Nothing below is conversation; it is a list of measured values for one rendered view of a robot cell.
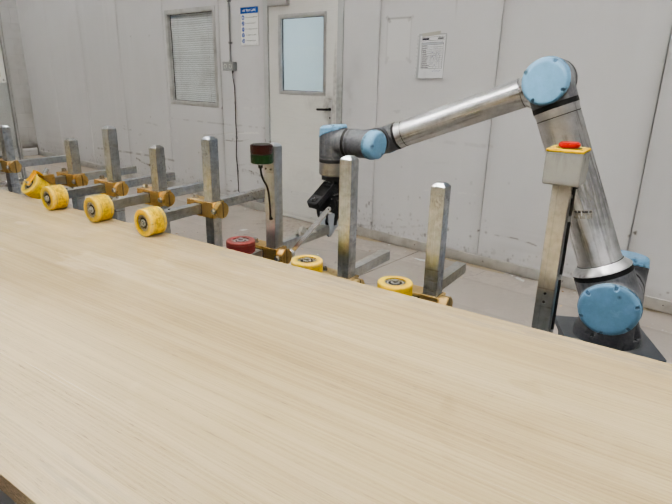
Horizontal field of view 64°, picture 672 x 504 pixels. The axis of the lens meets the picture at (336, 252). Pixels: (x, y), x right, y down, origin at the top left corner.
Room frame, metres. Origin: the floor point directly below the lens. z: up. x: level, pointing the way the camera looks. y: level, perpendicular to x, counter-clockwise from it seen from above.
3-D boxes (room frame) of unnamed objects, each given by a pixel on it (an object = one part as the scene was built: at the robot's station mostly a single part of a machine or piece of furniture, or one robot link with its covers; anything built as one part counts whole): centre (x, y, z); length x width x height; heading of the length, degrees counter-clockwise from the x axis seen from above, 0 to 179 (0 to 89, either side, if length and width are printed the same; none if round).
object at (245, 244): (1.43, 0.27, 0.85); 0.08 x 0.08 x 0.11
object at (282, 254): (1.49, 0.20, 0.85); 0.14 x 0.06 x 0.05; 56
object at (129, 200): (1.82, 0.60, 0.95); 0.50 x 0.04 x 0.04; 146
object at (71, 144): (2.04, 1.01, 0.87); 0.04 x 0.04 x 0.48; 56
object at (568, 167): (1.06, -0.45, 1.18); 0.07 x 0.07 x 0.08; 56
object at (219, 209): (1.64, 0.41, 0.95); 0.14 x 0.06 x 0.05; 56
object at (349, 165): (1.35, -0.03, 0.92); 0.04 x 0.04 x 0.48; 56
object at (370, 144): (1.75, -0.09, 1.14); 0.12 x 0.12 x 0.09; 59
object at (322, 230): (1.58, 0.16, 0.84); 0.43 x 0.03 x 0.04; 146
